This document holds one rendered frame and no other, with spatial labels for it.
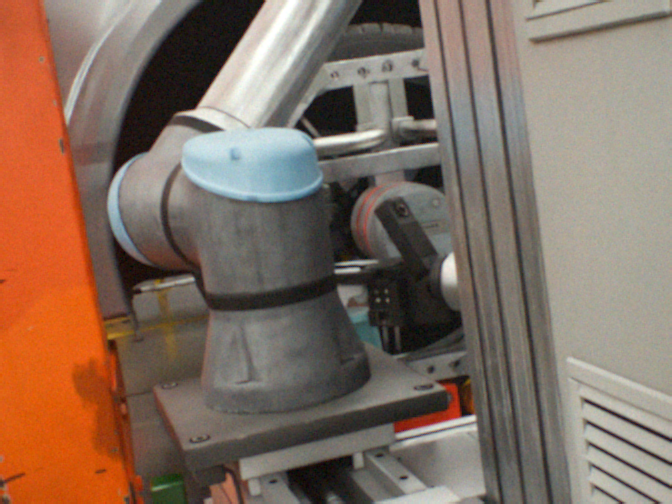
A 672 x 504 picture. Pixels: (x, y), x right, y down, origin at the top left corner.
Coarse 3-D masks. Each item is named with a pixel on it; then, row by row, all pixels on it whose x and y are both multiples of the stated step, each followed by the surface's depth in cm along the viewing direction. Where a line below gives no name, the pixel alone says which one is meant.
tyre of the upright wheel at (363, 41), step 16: (352, 32) 175; (368, 32) 175; (384, 32) 176; (400, 32) 177; (416, 32) 177; (336, 48) 175; (352, 48) 175; (368, 48) 176; (384, 48) 176; (400, 48) 177; (416, 48) 177; (192, 272) 189
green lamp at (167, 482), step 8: (152, 480) 124; (160, 480) 123; (168, 480) 123; (176, 480) 123; (152, 488) 121; (160, 488) 121; (168, 488) 122; (176, 488) 122; (184, 488) 122; (152, 496) 121; (160, 496) 121; (168, 496) 122; (176, 496) 122; (184, 496) 122
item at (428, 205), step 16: (368, 192) 171; (384, 192) 163; (400, 192) 159; (416, 192) 157; (432, 192) 157; (368, 208) 164; (416, 208) 157; (432, 208) 157; (352, 224) 172; (368, 224) 162; (432, 224) 158; (448, 224) 158; (368, 240) 163; (384, 240) 156; (432, 240) 158; (448, 240) 158; (368, 256) 172; (384, 256) 160; (400, 256) 157
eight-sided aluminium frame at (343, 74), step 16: (336, 64) 166; (352, 64) 167; (368, 64) 168; (384, 64) 168; (400, 64) 169; (416, 64) 171; (320, 80) 166; (336, 80) 167; (352, 80) 167; (368, 80) 168; (384, 80) 168; (304, 96) 166; (288, 128) 166; (416, 352) 180; (432, 352) 180; (448, 352) 177; (464, 352) 177; (416, 368) 175; (432, 368) 177; (448, 368) 176; (464, 368) 177
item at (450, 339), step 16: (416, 80) 178; (416, 96) 194; (432, 112) 182; (416, 144) 182; (320, 160) 178; (336, 208) 180; (352, 208) 185; (336, 224) 180; (336, 240) 180; (352, 240) 185; (352, 256) 182; (384, 320) 184; (384, 336) 184; (400, 336) 185; (416, 336) 192; (432, 336) 188; (448, 336) 185; (400, 352) 184
